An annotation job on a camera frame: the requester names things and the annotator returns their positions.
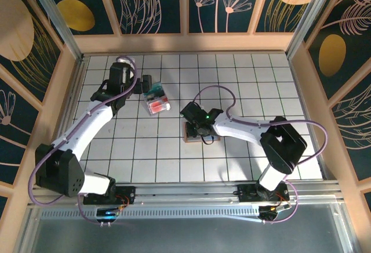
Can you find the copper framed glass tray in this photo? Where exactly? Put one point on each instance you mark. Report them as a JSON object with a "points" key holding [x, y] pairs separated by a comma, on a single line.
{"points": [[192, 140]]}

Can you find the red circle credit card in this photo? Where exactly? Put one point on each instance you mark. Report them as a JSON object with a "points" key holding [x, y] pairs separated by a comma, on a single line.
{"points": [[158, 107]]}

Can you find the clear acrylic card box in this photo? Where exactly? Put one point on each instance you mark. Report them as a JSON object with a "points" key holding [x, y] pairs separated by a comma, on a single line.
{"points": [[166, 106]]}

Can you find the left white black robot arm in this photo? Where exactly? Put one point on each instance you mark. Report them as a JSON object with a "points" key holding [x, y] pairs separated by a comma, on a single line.
{"points": [[84, 128]]}

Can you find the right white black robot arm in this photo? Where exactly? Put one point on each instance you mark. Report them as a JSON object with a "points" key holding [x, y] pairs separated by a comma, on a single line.
{"points": [[240, 128]]}

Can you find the teal credit card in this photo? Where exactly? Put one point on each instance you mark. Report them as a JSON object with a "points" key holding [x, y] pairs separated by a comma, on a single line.
{"points": [[156, 89]]}

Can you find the small controller circuit board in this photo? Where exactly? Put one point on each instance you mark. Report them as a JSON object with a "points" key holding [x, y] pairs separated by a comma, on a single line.
{"points": [[108, 213], [269, 211]]}

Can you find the grey metal sheet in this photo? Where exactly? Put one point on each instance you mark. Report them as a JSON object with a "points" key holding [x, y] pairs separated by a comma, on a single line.
{"points": [[185, 235]]}

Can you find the aluminium table side rail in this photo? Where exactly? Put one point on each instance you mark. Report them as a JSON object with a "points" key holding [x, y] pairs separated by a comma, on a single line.
{"points": [[307, 108], [73, 105]]}

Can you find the long aluminium base rail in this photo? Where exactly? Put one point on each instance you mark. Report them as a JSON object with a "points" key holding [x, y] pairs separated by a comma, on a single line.
{"points": [[188, 190]]}

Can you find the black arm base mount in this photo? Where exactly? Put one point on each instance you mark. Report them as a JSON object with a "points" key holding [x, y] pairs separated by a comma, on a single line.
{"points": [[246, 193], [127, 193]]}

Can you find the aluminium frame post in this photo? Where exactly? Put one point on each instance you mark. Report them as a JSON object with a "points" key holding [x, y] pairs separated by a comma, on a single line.
{"points": [[311, 18], [56, 18]]}

